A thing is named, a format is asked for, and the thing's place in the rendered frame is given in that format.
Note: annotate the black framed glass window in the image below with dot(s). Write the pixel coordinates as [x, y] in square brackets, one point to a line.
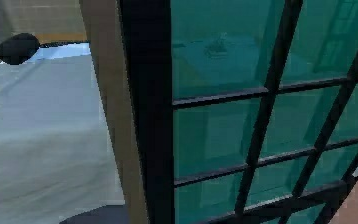
[220, 133]

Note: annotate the black round object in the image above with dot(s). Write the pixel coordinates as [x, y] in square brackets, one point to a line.
[17, 48]

